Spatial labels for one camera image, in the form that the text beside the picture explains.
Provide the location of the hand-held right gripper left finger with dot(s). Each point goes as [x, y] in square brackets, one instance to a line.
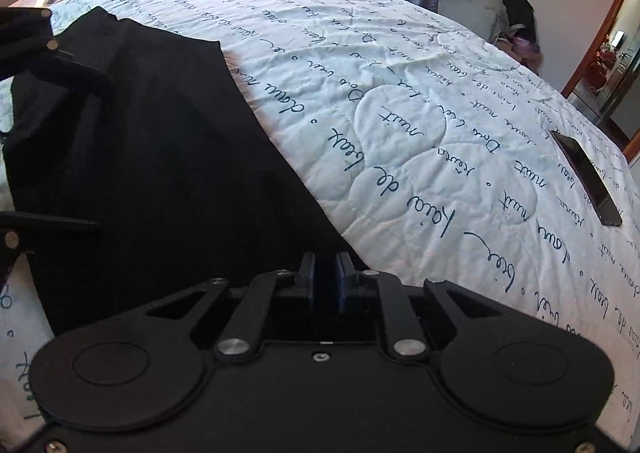
[310, 283]

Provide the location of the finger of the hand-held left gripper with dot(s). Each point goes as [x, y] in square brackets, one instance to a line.
[50, 224]
[75, 65]

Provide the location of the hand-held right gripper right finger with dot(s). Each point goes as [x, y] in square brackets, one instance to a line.
[344, 283]

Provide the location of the black pants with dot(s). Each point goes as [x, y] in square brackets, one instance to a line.
[175, 158]

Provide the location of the white script-printed quilt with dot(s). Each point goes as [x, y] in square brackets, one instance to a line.
[400, 133]

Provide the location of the black smartphone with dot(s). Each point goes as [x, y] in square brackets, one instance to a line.
[587, 178]

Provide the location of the purple bag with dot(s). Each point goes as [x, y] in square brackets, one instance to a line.
[527, 53]

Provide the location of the grey cloth bundle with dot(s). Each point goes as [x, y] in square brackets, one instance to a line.
[480, 8]

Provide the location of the black bag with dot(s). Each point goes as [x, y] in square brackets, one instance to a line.
[520, 15]

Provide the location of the wooden door frame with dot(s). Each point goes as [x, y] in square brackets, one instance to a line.
[580, 68]

